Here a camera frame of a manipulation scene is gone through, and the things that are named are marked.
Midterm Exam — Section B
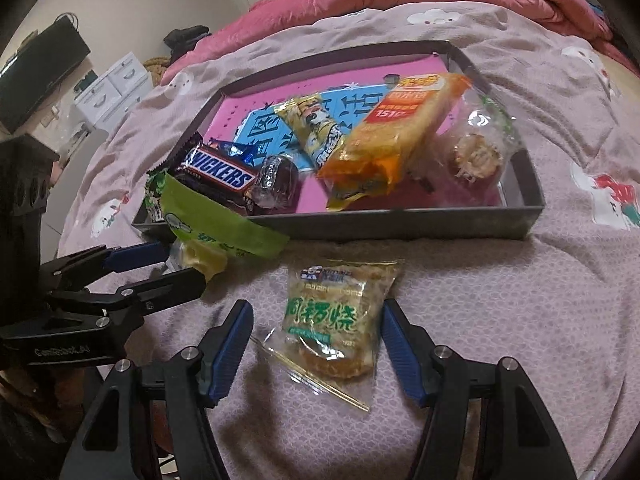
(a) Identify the dark brown jelly cup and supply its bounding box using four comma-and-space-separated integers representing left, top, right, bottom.
250, 155, 299, 210

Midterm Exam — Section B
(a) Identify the orange cracker packet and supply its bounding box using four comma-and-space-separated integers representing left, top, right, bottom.
318, 73, 471, 211

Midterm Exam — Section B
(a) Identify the clear green label pastry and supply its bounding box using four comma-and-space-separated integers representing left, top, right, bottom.
255, 259, 402, 414

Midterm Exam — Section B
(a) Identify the yellow cartoon snack bar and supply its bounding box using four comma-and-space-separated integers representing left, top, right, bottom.
273, 93, 345, 170

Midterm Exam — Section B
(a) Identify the brown plush blanket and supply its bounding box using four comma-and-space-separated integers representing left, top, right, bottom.
143, 56, 170, 86

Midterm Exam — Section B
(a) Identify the black television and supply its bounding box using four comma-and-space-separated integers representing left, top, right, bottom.
0, 16, 90, 134

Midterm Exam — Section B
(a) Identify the pink blue book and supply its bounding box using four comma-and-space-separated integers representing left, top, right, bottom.
202, 54, 501, 212

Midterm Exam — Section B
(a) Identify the left hand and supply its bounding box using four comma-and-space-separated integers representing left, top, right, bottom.
1, 366, 103, 464

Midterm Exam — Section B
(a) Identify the black clothes pile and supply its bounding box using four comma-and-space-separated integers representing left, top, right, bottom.
163, 25, 210, 63

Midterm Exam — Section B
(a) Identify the light green snack bag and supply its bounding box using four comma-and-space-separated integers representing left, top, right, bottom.
160, 174, 288, 281

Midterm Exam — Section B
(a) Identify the blue Oreo packet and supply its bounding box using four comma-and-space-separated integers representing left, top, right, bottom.
207, 139, 258, 165

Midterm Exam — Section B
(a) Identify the white drawer cabinet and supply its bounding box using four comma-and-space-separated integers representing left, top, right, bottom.
74, 52, 153, 133

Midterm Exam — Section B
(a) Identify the Snickers bar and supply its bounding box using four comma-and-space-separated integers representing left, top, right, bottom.
166, 132, 258, 216

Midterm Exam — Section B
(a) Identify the clear red label candy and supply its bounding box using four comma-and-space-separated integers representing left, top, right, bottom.
408, 138, 449, 194

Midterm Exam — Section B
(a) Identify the green pea snack packet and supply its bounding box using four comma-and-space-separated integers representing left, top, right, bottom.
143, 170, 166, 222

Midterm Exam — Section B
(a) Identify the clear round cookie packet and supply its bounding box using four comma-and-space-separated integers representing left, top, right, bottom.
433, 90, 523, 202

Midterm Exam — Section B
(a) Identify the dark shallow box tray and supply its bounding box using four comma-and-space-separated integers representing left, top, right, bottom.
134, 40, 544, 254

